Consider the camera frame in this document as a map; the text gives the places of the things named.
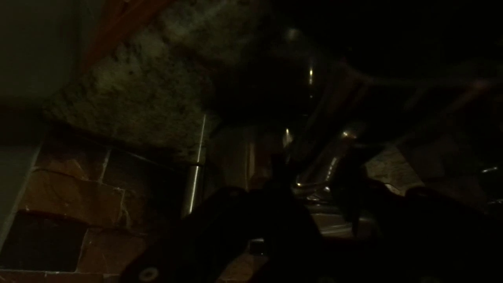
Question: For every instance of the stainless steel pot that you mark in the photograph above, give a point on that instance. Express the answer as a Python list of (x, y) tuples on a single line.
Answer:
[(246, 157)]

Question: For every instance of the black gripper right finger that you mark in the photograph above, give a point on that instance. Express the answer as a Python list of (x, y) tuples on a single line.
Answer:
[(350, 189)]

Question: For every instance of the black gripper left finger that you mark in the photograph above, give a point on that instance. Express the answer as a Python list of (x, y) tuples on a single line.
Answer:
[(278, 182)]

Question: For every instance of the black gas stove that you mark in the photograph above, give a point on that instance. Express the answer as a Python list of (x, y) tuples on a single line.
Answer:
[(410, 104)]

